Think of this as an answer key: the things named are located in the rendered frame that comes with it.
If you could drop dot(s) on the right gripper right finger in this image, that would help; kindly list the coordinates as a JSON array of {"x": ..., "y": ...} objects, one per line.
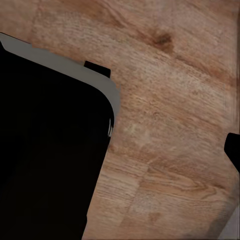
[{"x": 232, "y": 149}]

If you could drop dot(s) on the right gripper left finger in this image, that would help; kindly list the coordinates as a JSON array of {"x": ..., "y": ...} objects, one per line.
[{"x": 12, "y": 149}]

